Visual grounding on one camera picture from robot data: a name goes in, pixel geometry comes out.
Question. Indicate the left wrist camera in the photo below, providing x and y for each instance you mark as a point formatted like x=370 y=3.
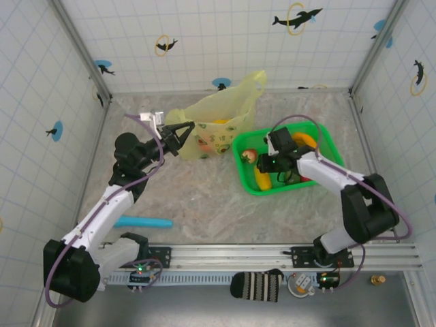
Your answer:
x=153 y=121

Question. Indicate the blue plastic cylinder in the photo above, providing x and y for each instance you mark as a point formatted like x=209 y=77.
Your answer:
x=143 y=222

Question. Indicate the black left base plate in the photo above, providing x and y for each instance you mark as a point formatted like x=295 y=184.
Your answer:
x=163 y=255

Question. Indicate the fake orange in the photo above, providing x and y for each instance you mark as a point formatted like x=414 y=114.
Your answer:
x=205 y=147

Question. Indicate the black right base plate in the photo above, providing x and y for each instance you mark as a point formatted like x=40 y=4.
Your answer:
x=299 y=255

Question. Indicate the aluminium mounting rail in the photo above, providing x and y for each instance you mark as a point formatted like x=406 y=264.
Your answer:
x=221 y=255

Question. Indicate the small brass knob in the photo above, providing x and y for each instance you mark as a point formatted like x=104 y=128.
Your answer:
x=377 y=280

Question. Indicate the red fake fruit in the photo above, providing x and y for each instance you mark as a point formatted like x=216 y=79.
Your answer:
x=306 y=178

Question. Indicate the aluminium frame bar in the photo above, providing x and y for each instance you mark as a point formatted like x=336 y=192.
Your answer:
x=104 y=116
x=153 y=91
x=358 y=116

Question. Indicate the yellow avocado print plastic bag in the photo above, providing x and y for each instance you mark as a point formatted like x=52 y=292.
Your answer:
x=221 y=102

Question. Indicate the green fake avocado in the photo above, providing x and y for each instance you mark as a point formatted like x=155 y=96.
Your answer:
x=294 y=178

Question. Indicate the dolphin blue circle sticker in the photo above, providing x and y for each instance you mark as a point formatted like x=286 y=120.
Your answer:
x=102 y=64
x=58 y=131
x=379 y=24
x=221 y=82

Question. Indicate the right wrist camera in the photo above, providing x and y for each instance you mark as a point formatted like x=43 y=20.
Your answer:
x=270 y=144

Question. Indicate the black striped knitted sock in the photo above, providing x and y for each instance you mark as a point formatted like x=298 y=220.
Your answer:
x=255 y=285

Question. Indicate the green plastic basket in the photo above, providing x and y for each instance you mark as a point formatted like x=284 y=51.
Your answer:
x=245 y=143

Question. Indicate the aluminium frame post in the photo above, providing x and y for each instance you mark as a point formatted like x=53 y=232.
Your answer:
x=81 y=47
x=378 y=47

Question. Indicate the yellow fake lemon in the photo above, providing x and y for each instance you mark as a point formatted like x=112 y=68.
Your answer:
x=264 y=180

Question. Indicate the orange fake banana bunch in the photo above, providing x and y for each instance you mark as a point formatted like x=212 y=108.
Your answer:
x=304 y=138

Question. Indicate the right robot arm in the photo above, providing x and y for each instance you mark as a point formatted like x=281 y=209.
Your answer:
x=368 y=211

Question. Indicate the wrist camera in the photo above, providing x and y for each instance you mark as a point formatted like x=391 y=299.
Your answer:
x=270 y=144
x=153 y=121

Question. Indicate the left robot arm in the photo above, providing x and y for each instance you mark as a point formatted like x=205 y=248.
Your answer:
x=98 y=218

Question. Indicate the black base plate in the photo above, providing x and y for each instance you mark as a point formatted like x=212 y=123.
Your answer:
x=163 y=255
x=299 y=255

